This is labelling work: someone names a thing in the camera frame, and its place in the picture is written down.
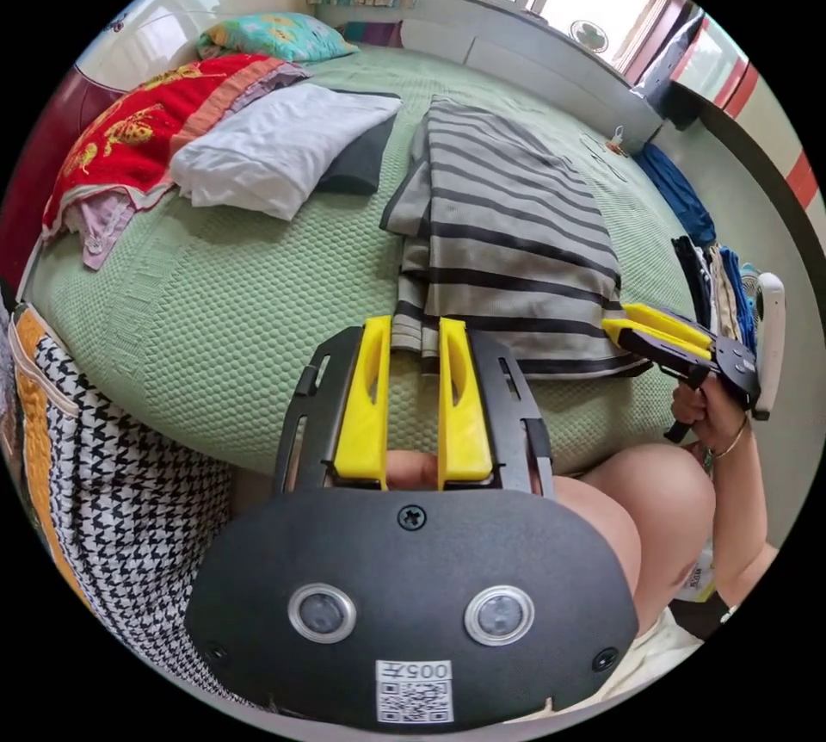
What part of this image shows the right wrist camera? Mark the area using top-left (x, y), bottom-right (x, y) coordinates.
top-left (751, 272), bottom-right (787, 422)

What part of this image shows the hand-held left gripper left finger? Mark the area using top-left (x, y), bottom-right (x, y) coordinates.
top-left (333, 315), bottom-right (393, 473)

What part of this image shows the blue garment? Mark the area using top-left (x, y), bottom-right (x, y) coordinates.
top-left (633, 142), bottom-right (718, 246)

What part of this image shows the black gray striped shirt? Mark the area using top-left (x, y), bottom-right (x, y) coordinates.
top-left (379, 95), bottom-right (654, 380)

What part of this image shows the bed with green mat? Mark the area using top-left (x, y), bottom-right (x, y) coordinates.
top-left (25, 38), bottom-right (718, 479)

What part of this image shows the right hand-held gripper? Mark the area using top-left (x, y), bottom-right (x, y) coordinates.
top-left (601, 302), bottom-right (760, 443)

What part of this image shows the dark gray cushion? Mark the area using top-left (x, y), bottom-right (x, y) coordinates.
top-left (312, 88), bottom-right (403, 195)

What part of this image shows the houndstooth cloth with orange trim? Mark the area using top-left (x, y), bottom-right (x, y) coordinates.
top-left (3, 301), bottom-right (259, 708)

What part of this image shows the teal flowered pillow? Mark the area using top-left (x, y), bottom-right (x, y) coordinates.
top-left (196, 12), bottom-right (361, 66)

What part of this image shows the red blanket with gold print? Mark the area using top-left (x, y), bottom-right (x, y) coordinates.
top-left (41, 52), bottom-right (314, 272)

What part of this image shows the person's right hand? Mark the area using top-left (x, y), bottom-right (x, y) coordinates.
top-left (670, 381), bottom-right (749, 458)

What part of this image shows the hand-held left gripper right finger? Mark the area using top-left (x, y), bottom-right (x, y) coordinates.
top-left (439, 318), bottom-right (496, 478)

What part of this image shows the pile of clothes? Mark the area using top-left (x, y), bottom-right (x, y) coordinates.
top-left (670, 235), bottom-right (761, 344)

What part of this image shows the person's right forearm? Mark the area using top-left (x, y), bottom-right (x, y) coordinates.
top-left (703, 425), bottom-right (782, 611)

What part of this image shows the small fan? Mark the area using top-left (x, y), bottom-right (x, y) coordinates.
top-left (739, 263), bottom-right (767, 320)

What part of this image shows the white pillow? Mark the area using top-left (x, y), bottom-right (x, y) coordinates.
top-left (169, 82), bottom-right (404, 221)

